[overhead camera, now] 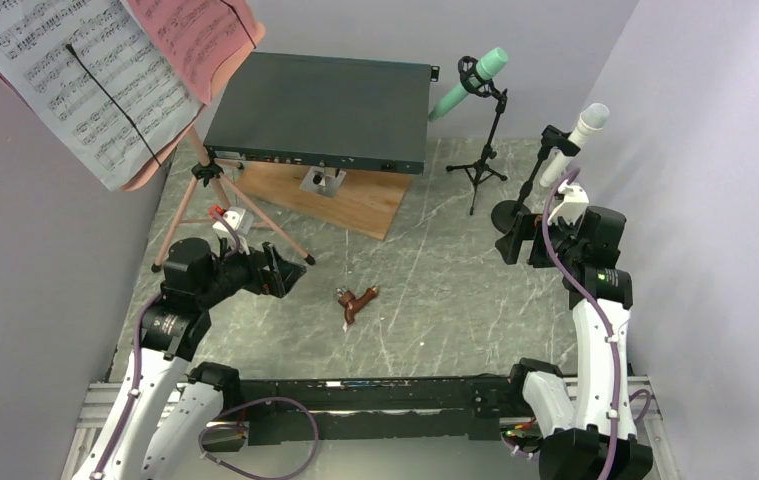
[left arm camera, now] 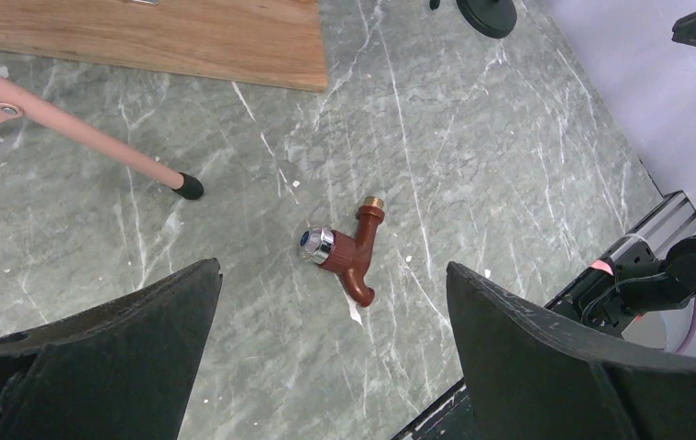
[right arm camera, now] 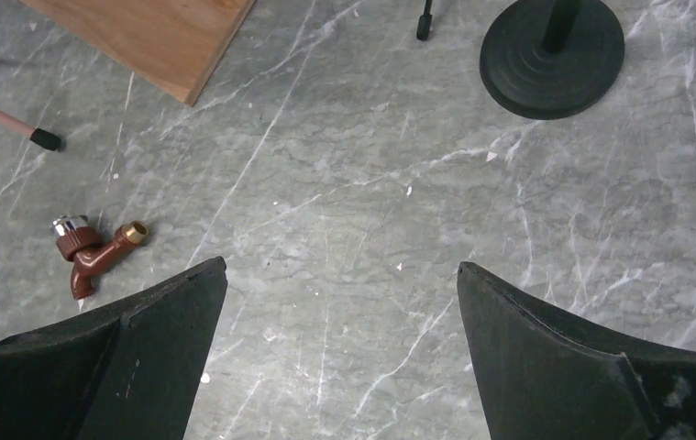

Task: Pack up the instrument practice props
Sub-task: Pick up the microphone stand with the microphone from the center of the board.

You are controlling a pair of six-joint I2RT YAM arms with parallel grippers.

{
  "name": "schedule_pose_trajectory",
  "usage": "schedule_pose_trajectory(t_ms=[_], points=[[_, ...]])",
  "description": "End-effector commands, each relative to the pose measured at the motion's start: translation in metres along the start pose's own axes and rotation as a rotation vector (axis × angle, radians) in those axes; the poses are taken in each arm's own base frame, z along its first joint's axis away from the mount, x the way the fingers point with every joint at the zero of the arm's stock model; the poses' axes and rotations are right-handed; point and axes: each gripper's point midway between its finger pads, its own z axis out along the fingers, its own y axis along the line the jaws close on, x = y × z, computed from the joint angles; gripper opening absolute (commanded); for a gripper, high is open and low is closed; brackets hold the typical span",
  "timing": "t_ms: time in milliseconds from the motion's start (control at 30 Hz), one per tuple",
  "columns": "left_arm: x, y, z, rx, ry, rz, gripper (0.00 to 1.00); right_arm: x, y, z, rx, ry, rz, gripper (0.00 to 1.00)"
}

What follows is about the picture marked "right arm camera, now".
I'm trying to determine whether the pink music stand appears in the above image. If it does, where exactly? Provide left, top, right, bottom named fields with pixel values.
left=0, top=110, right=62, bottom=151

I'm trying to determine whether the brown plastic faucet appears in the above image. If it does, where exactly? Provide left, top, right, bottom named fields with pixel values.
left=51, top=214, right=149, bottom=301

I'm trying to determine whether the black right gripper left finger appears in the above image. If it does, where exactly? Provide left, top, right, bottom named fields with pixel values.
left=0, top=257, right=227, bottom=439

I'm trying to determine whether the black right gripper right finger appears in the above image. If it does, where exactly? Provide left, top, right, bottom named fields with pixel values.
left=457, top=261, right=696, bottom=439

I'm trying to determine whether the wooden board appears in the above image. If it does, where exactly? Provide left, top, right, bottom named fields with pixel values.
left=25, top=0, right=255, bottom=106

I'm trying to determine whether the black round-base mic stand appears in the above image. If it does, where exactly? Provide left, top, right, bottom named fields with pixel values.
left=480, top=1, right=624, bottom=120

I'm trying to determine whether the black tripod mic stand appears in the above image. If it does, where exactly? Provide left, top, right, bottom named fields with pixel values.
left=415, top=0, right=433, bottom=41

